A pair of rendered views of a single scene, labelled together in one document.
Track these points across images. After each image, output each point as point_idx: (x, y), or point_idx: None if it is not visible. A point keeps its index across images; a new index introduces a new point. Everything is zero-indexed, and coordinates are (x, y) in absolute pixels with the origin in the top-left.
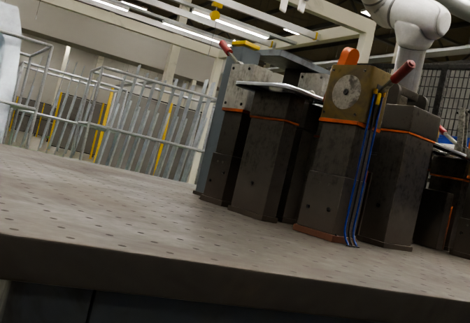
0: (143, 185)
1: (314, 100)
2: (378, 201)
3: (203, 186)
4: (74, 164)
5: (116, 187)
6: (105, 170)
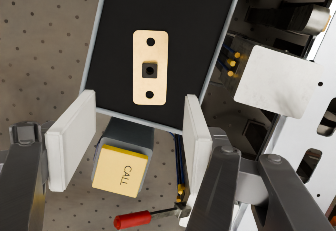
0: None
1: None
2: None
3: None
4: (10, 142)
5: (170, 224)
6: (18, 111)
